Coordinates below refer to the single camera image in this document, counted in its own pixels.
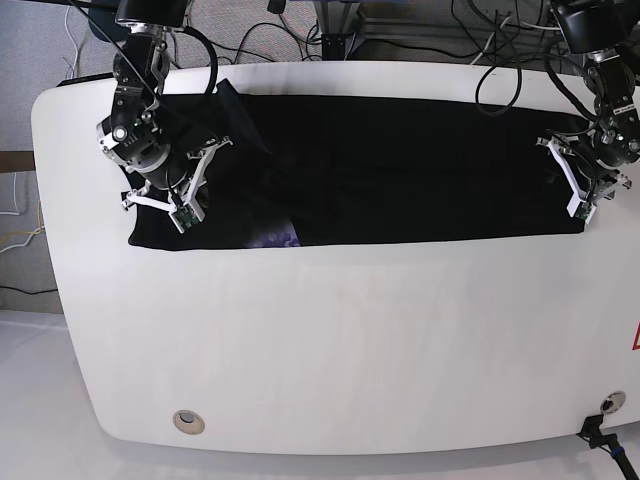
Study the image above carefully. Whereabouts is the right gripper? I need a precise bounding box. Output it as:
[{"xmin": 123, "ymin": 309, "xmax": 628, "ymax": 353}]
[{"xmin": 122, "ymin": 136, "xmax": 234, "ymax": 213}]

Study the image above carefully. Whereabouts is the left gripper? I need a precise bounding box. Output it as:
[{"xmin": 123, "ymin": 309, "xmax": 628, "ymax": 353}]
[{"xmin": 536, "ymin": 132, "xmax": 632, "ymax": 210}]

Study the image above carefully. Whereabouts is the black T-shirt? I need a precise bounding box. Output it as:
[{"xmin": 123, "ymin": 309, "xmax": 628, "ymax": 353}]
[{"xmin": 128, "ymin": 81, "xmax": 585, "ymax": 251}]

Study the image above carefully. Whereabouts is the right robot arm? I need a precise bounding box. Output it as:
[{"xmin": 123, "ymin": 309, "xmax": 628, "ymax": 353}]
[{"xmin": 97, "ymin": 1, "xmax": 231, "ymax": 227}]

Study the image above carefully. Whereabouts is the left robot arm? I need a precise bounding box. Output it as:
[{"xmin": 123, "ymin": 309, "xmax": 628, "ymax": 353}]
[{"xmin": 529, "ymin": 1, "xmax": 639, "ymax": 222}]

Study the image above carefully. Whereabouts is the black flat bar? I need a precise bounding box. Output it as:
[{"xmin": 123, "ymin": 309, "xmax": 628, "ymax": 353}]
[{"xmin": 56, "ymin": 73, "xmax": 113, "ymax": 88}]

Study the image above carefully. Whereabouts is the red warning triangle sticker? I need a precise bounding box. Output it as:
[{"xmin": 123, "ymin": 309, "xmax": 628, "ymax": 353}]
[{"xmin": 632, "ymin": 322, "xmax": 640, "ymax": 351}]

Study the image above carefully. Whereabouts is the dark round stand base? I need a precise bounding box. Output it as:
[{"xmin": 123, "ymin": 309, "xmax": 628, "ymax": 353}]
[{"xmin": 88, "ymin": 9, "xmax": 128, "ymax": 43}]

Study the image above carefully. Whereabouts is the metal table grommet right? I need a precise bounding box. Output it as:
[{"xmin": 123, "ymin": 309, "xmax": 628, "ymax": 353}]
[{"xmin": 600, "ymin": 391, "xmax": 626, "ymax": 415}]

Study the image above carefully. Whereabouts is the metal table grommet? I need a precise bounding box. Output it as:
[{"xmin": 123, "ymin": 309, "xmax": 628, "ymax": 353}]
[
  {"xmin": 600, "ymin": 391, "xmax": 626, "ymax": 415},
  {"xmin": 173, "ymin": 410, "xmax": 205, "ymax": 435}
]

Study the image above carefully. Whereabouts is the metal table grommet left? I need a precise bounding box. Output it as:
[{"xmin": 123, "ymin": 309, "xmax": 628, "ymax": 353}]
[{"xmin": 173, "ymin": 410, "xmax": 205, "ymax": 435}]

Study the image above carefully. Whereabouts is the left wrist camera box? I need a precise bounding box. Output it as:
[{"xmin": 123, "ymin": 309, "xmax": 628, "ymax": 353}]
[{"xmin": 566, "ymin": 195, "xmax": 597, "ymax": 224}]

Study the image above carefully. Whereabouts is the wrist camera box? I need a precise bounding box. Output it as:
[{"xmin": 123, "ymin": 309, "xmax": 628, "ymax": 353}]
[
  {"xmin": 566, "ymin": 195, "xmax": 597, "ymax": 224},
  {"xmin": 169, "ymin": 202, "xmax": 205, "ymax": 234}
]

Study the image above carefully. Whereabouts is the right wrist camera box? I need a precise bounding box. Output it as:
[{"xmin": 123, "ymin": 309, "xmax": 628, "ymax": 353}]
[{"xmin": 169, "ymin": 202, "xmax": 205, "ymax": 234}]

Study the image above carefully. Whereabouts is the white floor cable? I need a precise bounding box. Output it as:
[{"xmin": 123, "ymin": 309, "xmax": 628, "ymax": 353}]
[{"xmin": 0, "ymin": 171, "xmax": 46, "ymax": 254}]

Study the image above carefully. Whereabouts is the aluminium frame post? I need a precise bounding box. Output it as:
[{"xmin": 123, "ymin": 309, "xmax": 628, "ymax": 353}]
[{"xmin": 313, "ymin": 0, "xmax": 363, "ymax": 61}]

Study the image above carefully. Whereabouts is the black clamp with cable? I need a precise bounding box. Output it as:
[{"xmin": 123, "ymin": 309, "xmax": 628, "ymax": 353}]
[{"xmin": 577, "ymin": 414, "xmax": 639, "ymax": 480}]

